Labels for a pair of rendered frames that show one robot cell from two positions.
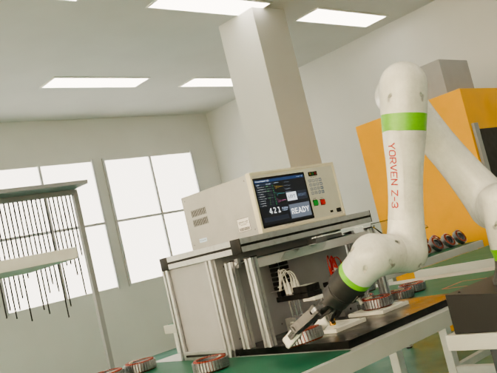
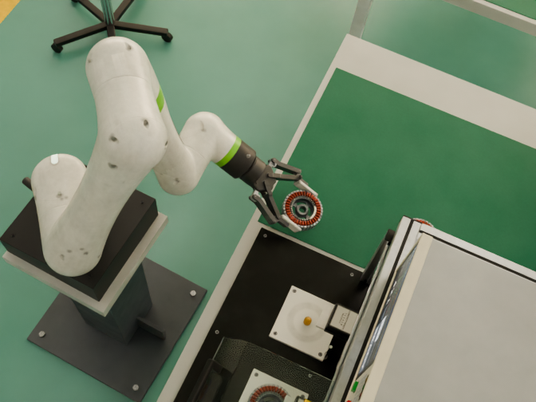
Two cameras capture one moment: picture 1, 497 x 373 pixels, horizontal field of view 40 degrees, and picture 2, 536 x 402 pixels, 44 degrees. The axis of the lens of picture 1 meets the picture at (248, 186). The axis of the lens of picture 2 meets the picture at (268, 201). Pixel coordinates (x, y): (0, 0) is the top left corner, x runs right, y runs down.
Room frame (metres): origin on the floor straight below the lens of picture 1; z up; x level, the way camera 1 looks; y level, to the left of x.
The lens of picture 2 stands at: (2.54, -0.56, 2.44)
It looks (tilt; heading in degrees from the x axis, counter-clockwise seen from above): 63 degrees down; 149
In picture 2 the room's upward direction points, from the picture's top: 10 degrees clockwise
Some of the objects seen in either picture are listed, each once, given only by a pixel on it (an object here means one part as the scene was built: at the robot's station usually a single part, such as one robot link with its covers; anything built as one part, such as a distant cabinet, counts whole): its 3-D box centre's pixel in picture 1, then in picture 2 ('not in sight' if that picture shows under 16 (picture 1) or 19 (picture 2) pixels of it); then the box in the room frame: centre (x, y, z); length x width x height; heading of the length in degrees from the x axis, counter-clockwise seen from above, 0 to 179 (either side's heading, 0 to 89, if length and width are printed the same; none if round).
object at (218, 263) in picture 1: (292, 283); not in sight; (2.45, -0.07, 0.92); 0.66 x 0.01 x 0.30; 134
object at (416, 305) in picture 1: (354, 323); (293, 368); (2.28, -0.24, 0.76); 0.64 x 0.47 x 0.02; 134
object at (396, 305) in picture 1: (378, 308); not in sight; (2.35, -0.34, 0.78); 0.15 x 0.15 x 0.01; 44
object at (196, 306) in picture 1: (198, 311); not in sight; (2.34, 0.26, 0.91); 0.28 x 0.03 x 0.32; 44
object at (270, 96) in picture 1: (290, 178); not in sight; (6.56, -0.41, 1.65); 0.50 x 0.45 x 3.30; 44
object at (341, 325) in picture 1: (333, 326); (306, 322); (2.19, -0.16, 0.78); 0.15 x 0.15 x 0.01; 44
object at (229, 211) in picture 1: (262, 206); (469, 393); (2.51, -0.04, 1.22); 0.44 x 0.39 x 0.20; 134
